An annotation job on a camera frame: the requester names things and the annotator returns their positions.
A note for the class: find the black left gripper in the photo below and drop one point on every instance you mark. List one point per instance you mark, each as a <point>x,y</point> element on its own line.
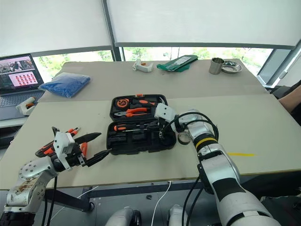
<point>73,160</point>

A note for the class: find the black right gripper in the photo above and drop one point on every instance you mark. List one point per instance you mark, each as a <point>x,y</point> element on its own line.
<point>161,126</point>

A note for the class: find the short orange tool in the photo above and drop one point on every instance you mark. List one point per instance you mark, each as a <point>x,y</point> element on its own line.
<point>84,148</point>

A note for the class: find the black plastic tool case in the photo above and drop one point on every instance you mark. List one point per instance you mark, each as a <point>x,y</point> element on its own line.
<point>138,143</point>

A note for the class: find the slim orange black screwdriver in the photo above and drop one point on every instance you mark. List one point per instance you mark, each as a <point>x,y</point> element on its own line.
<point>73,130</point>

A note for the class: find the black tape roll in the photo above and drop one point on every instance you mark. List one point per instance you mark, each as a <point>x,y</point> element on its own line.
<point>184,139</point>

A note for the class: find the orange black utility knife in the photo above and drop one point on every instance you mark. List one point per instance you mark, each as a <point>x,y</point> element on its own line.
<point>44,150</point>

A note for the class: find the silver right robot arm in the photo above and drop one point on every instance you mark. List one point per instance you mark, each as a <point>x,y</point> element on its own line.
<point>218,164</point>

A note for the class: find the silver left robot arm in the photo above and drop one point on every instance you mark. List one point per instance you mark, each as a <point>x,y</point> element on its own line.
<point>30,174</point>

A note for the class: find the orange black hand tool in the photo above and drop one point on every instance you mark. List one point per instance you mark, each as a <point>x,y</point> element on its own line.
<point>144,102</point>

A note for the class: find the bystander in black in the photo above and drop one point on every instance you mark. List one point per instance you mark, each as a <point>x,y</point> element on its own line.
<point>290,101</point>

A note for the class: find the orange black tape measure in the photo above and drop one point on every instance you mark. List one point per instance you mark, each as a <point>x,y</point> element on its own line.
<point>121,102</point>

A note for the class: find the white orange plastic gadget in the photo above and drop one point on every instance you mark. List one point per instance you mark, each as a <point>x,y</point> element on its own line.
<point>143,66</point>

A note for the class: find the green foil packets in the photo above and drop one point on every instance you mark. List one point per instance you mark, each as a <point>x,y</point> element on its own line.
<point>178,63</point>

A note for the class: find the blue plastic bag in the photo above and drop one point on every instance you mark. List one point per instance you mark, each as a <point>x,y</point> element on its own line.
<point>64,84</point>

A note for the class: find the small black floor object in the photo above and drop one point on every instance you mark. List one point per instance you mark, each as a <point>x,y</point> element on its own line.
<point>148,196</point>

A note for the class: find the grey rounded robot leg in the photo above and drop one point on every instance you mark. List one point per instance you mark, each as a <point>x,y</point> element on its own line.
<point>176,216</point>
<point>122,217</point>

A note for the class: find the white orange glue gun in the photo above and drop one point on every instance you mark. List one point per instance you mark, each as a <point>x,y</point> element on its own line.
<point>26,106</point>

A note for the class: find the white side table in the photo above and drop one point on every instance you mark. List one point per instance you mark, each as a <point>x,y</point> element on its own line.
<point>11,122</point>

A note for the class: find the steel cup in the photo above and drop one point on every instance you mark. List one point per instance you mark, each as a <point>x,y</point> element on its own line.
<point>216,67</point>

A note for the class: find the yellow tape strip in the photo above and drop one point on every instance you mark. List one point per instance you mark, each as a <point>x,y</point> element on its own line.
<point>240,154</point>

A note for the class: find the steel dish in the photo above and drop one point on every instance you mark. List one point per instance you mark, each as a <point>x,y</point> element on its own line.
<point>232,68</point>

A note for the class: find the open laptop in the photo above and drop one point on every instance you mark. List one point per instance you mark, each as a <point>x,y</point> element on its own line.
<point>16,80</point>

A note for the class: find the grey window mullion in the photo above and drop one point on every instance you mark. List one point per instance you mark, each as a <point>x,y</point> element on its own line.
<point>111,30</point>

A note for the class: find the wide white roller blind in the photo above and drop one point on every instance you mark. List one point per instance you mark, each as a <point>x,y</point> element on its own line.
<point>200,21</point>

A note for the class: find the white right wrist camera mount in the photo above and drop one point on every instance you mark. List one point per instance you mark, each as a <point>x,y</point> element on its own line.
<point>164,112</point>

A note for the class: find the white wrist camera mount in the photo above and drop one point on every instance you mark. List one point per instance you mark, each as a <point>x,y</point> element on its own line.
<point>62,143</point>
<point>164,112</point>

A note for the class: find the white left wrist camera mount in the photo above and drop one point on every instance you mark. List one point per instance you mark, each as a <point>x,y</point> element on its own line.
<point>62,143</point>

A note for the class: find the black table frame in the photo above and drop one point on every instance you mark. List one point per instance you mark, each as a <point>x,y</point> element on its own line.
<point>70,200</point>

